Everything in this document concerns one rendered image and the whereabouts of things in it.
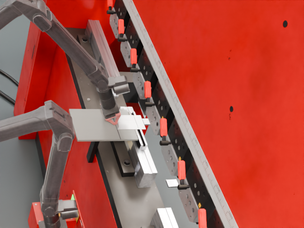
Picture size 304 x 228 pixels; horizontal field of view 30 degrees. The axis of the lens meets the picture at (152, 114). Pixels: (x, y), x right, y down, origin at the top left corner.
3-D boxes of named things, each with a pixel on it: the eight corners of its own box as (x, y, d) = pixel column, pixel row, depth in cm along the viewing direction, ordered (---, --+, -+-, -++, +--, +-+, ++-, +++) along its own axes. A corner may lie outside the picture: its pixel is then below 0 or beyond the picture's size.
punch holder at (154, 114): (144, 111, 225) (157, 79, 214) (163, 111, 228) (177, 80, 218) (155, 138, 215) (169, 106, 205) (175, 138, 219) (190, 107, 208)
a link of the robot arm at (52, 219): (41, 203, 208) (42, 216, 204) (59, 200, 209) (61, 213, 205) (43, 213, 213) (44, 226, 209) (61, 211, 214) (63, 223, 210)
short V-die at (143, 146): (126, 116, 251) (128, 111, 249) (132, 116, 252) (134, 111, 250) (139, 149, 238) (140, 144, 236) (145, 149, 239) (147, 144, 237)
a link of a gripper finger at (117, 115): (120, 113, 242) (116, 99, 235) (124, 125, 237) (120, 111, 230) (105, 118, 242) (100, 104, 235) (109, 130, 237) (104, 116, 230)
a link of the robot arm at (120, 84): (93, 68, 224) (96, 81, 218) (121, 60, 224) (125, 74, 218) (100, 89, 232) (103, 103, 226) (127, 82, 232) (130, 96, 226)
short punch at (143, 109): (135, 102, 242) (142, 85, 236) (140, 102, 243) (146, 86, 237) (142, 118, 236) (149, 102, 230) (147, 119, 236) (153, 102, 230)
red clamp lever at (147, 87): (144, 80, 215) (145, 106, 214) (154, 81, 217) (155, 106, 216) (142, 81, 217) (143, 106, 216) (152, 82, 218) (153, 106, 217)
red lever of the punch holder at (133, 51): (130, 47, 228) (131, 71, 227) (140, 48, 230) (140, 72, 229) (129, 48, 230) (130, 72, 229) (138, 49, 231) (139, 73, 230)
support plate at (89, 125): (68, 110, 239) (68, 108, 239) (126, 111, 250) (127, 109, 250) (77, 141, 228) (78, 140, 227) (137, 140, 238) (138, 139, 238)
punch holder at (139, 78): (131, 77, 238) (142, 46, 227) (149, 78, 241) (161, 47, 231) (141, 102, 228) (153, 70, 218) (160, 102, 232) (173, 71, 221)
